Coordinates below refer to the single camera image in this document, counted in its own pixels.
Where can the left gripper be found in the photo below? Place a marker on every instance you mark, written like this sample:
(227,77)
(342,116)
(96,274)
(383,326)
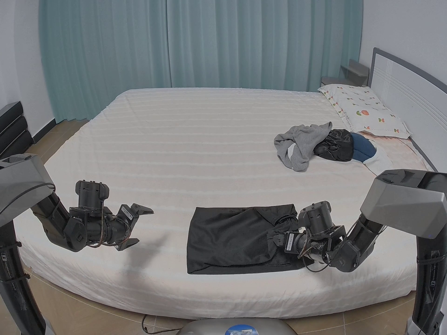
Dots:
(118,229)

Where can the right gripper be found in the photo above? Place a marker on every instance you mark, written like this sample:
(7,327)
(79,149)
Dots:
(296,243)

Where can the black T-shirt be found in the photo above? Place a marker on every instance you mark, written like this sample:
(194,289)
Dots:
(230,239)

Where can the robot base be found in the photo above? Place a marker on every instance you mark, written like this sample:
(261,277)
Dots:
(209,328)

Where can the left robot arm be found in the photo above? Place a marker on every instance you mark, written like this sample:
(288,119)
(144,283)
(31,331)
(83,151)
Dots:
(21,183)

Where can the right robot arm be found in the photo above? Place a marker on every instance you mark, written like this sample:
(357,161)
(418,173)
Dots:
(405,197)

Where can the bed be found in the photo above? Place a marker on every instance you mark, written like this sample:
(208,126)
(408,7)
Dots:
(209,134)

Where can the grey garment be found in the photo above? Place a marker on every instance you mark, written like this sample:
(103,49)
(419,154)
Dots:
(303,145)

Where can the shiny black garment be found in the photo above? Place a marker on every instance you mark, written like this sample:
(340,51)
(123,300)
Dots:
(337,147)

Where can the blue and white garment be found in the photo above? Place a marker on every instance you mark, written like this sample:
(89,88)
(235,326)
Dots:
(363,148)

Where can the white printed pillow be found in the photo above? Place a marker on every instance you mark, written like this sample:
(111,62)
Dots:
(366,112)

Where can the black chest of drawers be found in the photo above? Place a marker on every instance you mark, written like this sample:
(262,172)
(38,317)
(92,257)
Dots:
(12,131)

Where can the grey bedside table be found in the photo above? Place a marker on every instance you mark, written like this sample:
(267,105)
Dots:
(354,71)

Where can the blue-green curtain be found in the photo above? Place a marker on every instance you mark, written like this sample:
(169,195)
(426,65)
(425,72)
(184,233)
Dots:
(104,47)
(265,33)

